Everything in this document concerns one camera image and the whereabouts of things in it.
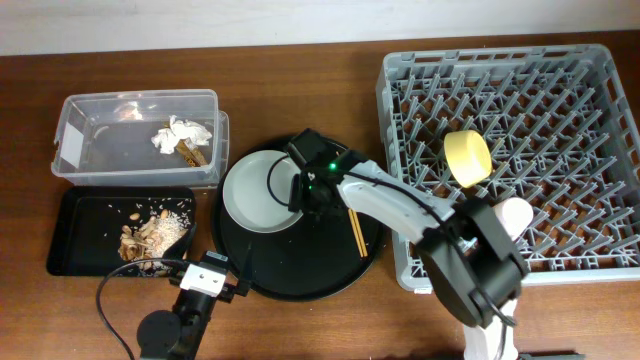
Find yellow bowl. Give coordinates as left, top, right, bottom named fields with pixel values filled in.
left=444, top=130, right=493, bottom=188

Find clear plastic bin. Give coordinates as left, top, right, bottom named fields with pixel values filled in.
left=51, top=89, right=230, bottom=188

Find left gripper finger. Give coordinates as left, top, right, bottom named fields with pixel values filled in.
left=238, top=244, right=253, bottom=293
left=163, top=224, right=197, bottom=259

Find grey plate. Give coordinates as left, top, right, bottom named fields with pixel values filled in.
left=223, top=150, right=303, bottom=233

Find wooden chopstick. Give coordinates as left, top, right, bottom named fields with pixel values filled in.
left=348, top=208, right=365, bottom=258
left=352, top=209, right=368, bottom=258

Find gold brown snack wrapper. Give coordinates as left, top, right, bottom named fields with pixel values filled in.
left=175, top=138, right=208, bottom=167

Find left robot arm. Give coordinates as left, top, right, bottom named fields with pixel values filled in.
left=136, top=249, right=253, bottom=360

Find round black serving tray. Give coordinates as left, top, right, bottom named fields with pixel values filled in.
left=211, top=137, right=385, bottom=301

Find white tissue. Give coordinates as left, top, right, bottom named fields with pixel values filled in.
left=151, top=115, right=213, bottom=154

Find grey dishwasher rack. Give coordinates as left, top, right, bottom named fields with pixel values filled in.
left=376, top=44, right=639, bottom=286

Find pink cup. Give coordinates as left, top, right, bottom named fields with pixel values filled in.
left=493, top=197, right=534, bottom=241

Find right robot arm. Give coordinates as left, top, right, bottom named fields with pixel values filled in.
left=285, top=129, right=533, bottom=359

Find food scraps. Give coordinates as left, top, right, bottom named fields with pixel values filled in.
left=96, top=196, right=196, bottom=277

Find black rectangular tray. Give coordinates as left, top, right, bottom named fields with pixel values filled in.
left=46, top=186, right=196, bottom=277

